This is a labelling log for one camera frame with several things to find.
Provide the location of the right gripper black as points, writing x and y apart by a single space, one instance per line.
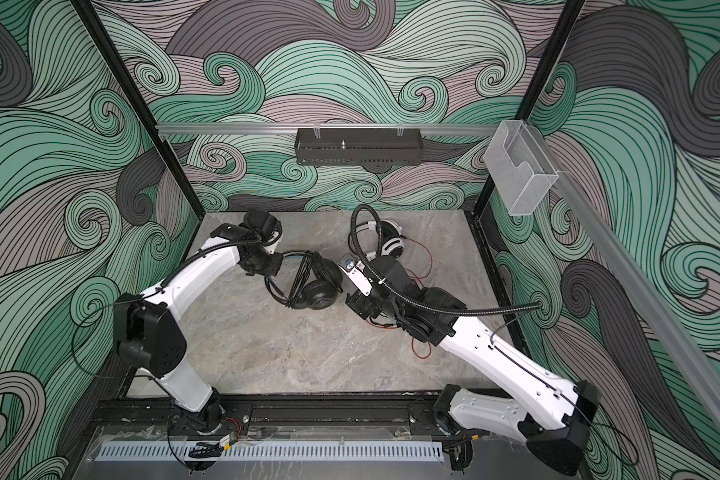
364 304

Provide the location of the white slotted cable duct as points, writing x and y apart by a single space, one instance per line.
330 451

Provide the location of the black perforated metal tray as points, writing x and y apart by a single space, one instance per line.
367 147

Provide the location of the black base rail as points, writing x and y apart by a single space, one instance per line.
408 411

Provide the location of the clear plastic wall bin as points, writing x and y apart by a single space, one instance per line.
520 163

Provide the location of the black blue headphones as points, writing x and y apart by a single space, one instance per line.
316 286

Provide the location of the black frame post right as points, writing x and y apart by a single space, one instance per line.
549 58

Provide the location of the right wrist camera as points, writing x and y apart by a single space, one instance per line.
352 268

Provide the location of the white black headphones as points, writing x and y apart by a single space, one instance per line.
389 235

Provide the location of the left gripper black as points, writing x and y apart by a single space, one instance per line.
274 268

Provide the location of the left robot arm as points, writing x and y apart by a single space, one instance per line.
146 330

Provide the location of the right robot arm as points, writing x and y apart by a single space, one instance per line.
550 414

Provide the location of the black frame post left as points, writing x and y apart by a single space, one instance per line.
107 49

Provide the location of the aluminium rail right wall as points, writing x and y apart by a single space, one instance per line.
690 360

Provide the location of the black frame post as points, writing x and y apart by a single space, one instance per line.
107 49
549 58

